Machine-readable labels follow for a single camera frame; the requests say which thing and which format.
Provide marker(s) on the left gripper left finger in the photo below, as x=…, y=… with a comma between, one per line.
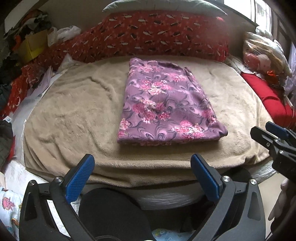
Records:
x=36, y=220

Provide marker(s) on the grey pillow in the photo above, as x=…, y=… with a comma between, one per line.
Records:
x=195, y=7

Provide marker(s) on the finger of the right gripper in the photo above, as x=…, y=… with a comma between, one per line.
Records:
x=276, y=130
x=264, y=138

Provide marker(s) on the plastic bag with toys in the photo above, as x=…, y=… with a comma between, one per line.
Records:
x=262, y=53

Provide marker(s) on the white plastic bag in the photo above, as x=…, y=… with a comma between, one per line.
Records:
x=61, y=35

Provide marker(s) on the window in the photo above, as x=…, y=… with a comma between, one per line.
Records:
x=262, y=14

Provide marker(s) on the yellow box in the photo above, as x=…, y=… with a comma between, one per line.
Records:
x=33, y=46

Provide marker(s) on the purple floral garment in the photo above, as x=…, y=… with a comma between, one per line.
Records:
x=165, y=104

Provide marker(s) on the cartoon print sheet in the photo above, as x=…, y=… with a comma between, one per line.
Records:
x=13, y=203

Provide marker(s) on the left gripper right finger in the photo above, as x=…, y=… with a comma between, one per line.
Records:
x=238, y=212

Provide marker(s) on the right hand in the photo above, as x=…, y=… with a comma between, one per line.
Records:
x=281, y=201

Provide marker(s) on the black round object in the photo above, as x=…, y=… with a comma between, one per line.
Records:
x=112, y=215

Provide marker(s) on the red cushion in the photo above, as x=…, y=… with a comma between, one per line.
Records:
x=282, y=114

